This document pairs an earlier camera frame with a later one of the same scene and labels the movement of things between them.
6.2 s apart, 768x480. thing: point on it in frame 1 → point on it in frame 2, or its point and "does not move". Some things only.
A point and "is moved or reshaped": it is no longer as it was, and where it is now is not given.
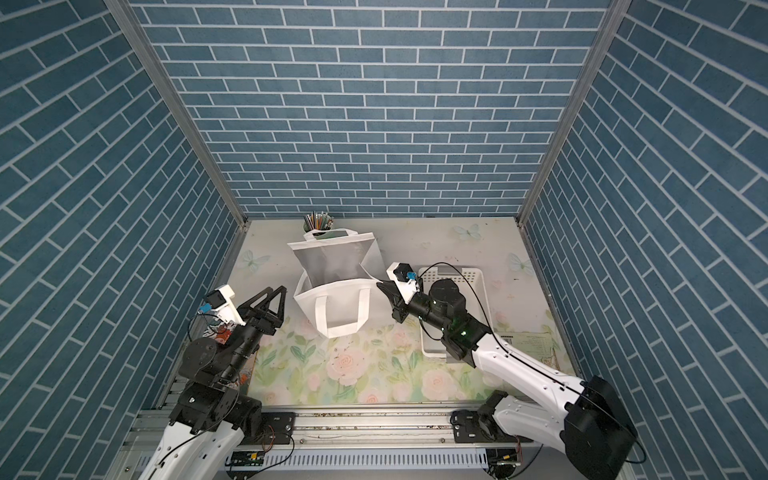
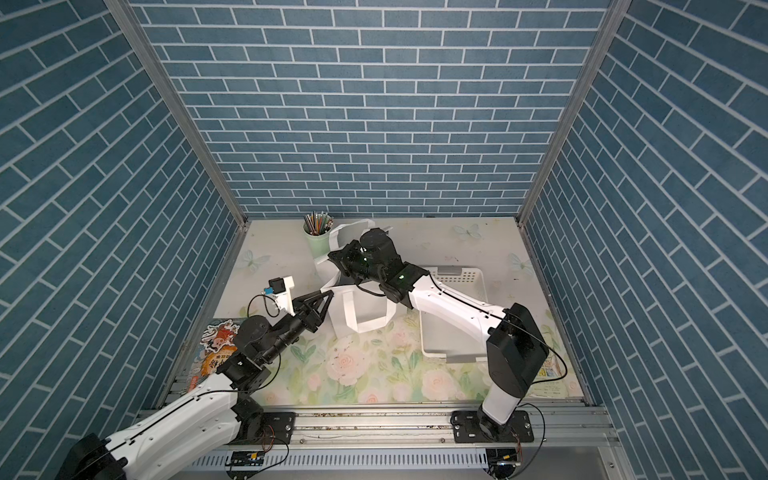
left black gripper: (266, 323) → (305, 314)
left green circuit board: (247, 458) does not move
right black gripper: (397, 299) → (347, 260)
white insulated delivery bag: (336, 293) is moved or reshaped
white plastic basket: (473, 282) does not move
